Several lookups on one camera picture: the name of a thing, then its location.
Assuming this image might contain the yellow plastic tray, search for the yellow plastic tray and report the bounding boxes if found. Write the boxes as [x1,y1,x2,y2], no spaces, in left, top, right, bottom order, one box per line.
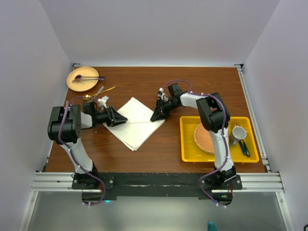
[180,116,259,164]

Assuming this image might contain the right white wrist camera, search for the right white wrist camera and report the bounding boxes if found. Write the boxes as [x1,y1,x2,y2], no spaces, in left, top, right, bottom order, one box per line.
[158,88,169,102]

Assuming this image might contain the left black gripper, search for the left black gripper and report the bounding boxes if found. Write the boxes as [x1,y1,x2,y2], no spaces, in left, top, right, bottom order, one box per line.
[93,104,127,127]

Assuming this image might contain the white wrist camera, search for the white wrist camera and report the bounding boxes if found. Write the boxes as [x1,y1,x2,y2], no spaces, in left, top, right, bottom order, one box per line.
[97,96,109,108]
[158,88,169,102]

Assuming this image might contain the gold spoon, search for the gold spoon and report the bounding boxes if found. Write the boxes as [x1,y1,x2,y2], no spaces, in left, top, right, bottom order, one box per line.
[82,86,116,102]

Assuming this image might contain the white cloth napkin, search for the white cloth napkin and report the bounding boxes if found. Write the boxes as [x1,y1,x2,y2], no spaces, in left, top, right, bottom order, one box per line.
[104,97,164,151]

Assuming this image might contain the silver fork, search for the silver fork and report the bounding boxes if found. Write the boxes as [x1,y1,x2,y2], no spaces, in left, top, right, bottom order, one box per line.
[92,86,104,98]

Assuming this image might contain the aluminium rail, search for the aluminium rail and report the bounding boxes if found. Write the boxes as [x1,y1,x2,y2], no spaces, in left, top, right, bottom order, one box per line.
[30,172,284,193]
[234,64,271,173]

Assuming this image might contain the woven wicker basket plate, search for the woven wicker basket plate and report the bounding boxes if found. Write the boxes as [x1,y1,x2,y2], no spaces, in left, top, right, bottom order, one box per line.
[193,123,214,154]

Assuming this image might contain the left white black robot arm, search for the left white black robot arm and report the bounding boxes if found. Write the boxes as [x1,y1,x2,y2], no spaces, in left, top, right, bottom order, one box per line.
[47,102,128,190]

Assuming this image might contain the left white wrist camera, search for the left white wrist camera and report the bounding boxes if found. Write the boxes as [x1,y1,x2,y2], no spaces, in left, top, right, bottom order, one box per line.
[97,96,109,108]

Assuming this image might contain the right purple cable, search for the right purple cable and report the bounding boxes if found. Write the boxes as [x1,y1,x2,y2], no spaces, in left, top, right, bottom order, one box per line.
[161,80,229,209]

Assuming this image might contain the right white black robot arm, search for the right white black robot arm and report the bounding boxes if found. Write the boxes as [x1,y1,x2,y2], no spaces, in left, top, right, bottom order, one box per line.
[150,80,236,189]

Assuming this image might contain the aluminium front rail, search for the aluminium front rail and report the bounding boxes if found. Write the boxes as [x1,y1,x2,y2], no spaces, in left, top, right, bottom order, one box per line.
[30,172,284,193]

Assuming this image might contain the teal cloth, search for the teal cloth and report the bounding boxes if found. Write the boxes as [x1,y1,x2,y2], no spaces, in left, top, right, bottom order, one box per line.
[207,221,217,231]

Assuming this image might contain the aluminium right side rail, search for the aluminium right side rail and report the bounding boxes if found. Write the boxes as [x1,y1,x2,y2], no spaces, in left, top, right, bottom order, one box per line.
[234,64,271,173]

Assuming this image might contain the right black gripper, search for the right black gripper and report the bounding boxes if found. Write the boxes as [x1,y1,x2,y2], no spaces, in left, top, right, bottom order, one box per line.
[151,98,180,122]

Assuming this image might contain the beige round plate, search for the beige round plate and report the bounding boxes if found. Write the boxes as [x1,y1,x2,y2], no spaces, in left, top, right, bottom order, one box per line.
[66,66,99,92]

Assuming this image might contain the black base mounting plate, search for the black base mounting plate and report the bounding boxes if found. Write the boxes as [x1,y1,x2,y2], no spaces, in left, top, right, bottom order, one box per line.
[71,173,243,205]

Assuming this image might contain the grey ceramic mug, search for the grey ceramic mug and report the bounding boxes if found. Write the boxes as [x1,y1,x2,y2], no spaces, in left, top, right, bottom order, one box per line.
[230,126,247,146]

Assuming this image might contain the green handled snips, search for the green handled snips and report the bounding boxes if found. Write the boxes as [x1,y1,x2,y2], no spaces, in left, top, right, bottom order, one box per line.
[239,141,250,157]

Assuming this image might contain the purple spoon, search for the purple spoon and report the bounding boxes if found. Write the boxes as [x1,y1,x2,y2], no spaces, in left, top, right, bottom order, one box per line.
[72,75,105,83]

